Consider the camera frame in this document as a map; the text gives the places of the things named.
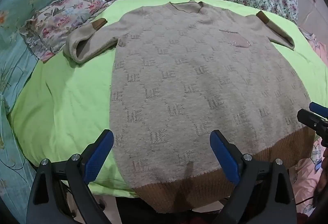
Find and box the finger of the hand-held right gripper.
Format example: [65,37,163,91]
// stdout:
[297,109,328,133]
[309,102,328,118]

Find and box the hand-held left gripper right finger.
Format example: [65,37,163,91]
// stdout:
[210,130,298,224]

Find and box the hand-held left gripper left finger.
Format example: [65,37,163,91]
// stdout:
[26,129,114,224]

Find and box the beige knit sweater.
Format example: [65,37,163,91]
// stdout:
[63,1,316,214]

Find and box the pink printed blanket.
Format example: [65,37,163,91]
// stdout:
[289,27,328,214]

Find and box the green bed sheet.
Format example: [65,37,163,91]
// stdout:
[10,0,328,199]

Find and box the floral ruffled pillow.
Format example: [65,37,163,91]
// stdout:
[20,0,116,62]

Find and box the teal floral quilt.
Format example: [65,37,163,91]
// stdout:
[0,0,77,224]

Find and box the red cable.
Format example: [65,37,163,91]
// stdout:
[295,195,319,206]

